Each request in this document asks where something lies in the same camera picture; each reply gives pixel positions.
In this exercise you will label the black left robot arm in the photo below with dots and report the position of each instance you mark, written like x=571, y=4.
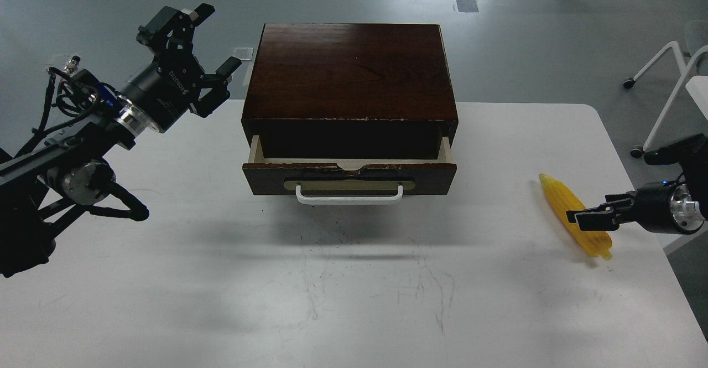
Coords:
x=60, y=173

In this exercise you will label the yellow corn cob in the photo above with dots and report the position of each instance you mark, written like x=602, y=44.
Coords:
x=596, y=243

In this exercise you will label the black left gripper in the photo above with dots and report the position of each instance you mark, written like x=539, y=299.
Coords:
x=167, y=87

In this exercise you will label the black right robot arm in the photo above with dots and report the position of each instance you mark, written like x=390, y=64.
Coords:
x=689, y=203

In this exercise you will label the dark wooden drawer cabinet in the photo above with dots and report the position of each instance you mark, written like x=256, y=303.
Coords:
x=350, y=90

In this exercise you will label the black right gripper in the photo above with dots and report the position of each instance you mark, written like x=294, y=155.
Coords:
x=649, y=206

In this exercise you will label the dark wooden drawer white handle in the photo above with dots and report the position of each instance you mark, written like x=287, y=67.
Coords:
x=349, y=182

